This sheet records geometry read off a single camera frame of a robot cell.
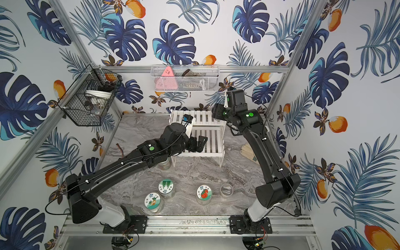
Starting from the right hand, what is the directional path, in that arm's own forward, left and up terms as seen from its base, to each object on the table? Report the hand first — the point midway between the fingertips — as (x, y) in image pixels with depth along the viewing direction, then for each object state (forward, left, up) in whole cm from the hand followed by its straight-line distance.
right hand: (218, 109), depth 76 cm
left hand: (-13, +9, -3) cm, 16 cm away
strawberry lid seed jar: (-32, +7, -27) cm, 43 cm away
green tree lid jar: (-30, +26, -27) cm, 48 cm away
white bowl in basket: (+7, +61, +3) cm, 62 cm away
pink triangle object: (+22, +29, +1) cm, 37 cm away
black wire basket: (+13, +76, -5) cm, 77 cm away
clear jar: (-29, -5, -30) cm, 42 cm away
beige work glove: (-2, -21, -34) cm, 40 cm away
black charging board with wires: (+3, +66, -34) cm, 75 cm away
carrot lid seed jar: (-37, +31, -27) cm, 55 cm away
